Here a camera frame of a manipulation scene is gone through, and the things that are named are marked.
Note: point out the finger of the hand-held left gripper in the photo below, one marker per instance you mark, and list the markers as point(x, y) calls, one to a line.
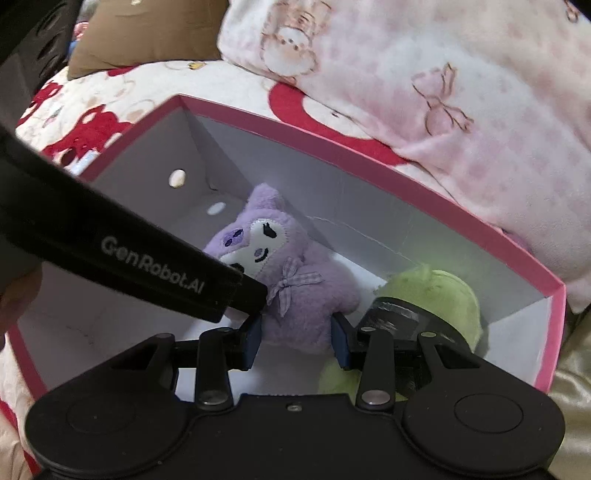
point(249, 295)

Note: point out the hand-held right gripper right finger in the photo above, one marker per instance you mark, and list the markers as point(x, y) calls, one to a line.
point(341, 341)

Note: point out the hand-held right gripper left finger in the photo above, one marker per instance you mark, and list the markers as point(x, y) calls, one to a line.
point(251, 344)

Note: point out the purple plush toy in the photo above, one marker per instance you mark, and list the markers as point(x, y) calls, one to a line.
point(295, 295)

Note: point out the green yarn ball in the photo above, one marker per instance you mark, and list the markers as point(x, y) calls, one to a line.
point(438, 295)

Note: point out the pink cardboard box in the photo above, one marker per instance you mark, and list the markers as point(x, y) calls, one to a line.
point(369, 207)

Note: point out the person's left hand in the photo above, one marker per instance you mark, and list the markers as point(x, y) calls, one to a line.
point(16, 309)

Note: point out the brown pillow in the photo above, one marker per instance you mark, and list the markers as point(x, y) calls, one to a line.
point(138, 41)

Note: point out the golden satin cloth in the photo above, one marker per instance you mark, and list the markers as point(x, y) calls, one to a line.
point(572, 415)

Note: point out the pink checked pillow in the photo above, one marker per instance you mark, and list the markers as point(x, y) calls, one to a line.
point(415, 69)

